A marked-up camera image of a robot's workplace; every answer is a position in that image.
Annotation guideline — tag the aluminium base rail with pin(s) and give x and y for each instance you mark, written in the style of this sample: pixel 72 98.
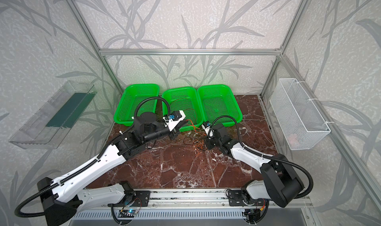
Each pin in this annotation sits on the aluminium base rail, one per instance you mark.
pixel 208 198

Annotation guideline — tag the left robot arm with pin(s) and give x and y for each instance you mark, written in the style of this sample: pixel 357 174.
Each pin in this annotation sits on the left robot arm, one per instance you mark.
pixel 59 199

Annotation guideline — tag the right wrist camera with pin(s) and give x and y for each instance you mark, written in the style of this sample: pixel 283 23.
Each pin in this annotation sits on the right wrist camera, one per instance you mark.
pixel 207 128

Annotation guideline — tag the green plastic basket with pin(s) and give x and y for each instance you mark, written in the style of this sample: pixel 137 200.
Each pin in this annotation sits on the green plastic basket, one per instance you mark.
pixel 187 100
pixel 131 98
pixel 216 101

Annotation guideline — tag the aluminium frame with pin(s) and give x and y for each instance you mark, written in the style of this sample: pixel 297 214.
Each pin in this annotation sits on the aluminium frame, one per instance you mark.
pixel 364 177

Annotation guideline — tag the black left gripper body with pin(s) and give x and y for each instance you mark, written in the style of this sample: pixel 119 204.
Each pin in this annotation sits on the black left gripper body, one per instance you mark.
pixel 174 130

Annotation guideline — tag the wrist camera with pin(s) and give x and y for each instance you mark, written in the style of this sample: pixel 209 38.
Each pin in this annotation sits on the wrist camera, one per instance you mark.
pixel 171 120
pixel 207 128

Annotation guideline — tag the middle green plastic basket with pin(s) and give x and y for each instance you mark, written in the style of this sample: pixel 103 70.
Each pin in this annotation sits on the middle green plastic basket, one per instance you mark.
pixel 187 100

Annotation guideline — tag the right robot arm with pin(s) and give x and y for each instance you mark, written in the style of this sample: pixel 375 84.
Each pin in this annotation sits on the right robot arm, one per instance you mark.
pixel 282 180

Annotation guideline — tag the left green plastic basket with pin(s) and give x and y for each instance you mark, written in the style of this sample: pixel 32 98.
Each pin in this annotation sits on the left green plastic basket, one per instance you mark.
pixel 131 98

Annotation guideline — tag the right green plastic basket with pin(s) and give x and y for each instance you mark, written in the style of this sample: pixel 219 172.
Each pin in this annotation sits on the right green plastic basket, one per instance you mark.
pixel 216 101

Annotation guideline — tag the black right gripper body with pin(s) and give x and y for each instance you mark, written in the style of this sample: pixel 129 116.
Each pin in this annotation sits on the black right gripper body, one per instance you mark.
pixel 210 139

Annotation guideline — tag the white wire mesh basket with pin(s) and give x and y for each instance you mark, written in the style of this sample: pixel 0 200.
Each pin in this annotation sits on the white wire mesh basket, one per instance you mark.
pixel 302 124

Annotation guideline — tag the clear acrylic wall shelf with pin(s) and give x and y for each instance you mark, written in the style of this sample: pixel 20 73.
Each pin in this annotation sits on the clear acrylic wall shelf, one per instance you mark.
pixel 48 127

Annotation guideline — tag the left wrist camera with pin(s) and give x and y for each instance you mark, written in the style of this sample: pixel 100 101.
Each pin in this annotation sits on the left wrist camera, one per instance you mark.
pixel 171 120

